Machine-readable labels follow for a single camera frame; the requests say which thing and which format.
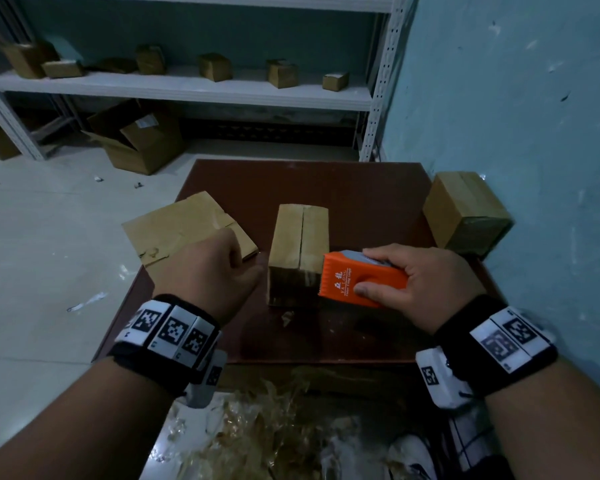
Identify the person's right hand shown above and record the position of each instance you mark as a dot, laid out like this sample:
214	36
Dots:
430	284

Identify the person's left hand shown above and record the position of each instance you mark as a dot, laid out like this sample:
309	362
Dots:
202	274

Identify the person's right thumb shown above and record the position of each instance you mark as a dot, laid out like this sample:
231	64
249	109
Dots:
377	292

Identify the person's left thumb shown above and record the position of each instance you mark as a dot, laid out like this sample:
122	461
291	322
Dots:
250	280

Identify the orange tape dispenser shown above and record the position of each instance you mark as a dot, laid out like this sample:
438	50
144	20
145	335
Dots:
347	282

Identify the person's right forearm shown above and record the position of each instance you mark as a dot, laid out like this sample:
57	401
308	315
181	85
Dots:
555	424

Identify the person's left forearm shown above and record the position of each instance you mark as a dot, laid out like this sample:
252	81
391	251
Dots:
80	424

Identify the small tape scrap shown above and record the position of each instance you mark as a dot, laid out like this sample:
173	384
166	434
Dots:
287	317

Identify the tall taped cardboard box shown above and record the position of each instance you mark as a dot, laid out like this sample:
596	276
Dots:
297	244

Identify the flat cardboard sheet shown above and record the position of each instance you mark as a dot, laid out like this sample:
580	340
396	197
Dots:
180	227

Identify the black wristband with marker tags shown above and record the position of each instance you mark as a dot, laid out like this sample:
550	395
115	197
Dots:
490	344
167	337

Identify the wide sealed cardboard box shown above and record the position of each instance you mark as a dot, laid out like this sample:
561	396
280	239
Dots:
462	212

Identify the pile of crumpled clear tape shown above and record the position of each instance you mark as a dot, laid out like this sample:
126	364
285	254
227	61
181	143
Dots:
260	429

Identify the white paper scrap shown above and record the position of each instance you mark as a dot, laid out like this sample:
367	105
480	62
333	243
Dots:
87	302

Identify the large open cardboard box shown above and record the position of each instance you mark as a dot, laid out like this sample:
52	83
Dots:
137	137

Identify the white metal shelf rack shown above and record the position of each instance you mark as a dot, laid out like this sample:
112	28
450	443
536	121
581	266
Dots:
190	87

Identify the row of small cardboard boxes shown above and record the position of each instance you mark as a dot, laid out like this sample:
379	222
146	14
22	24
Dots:
150	62

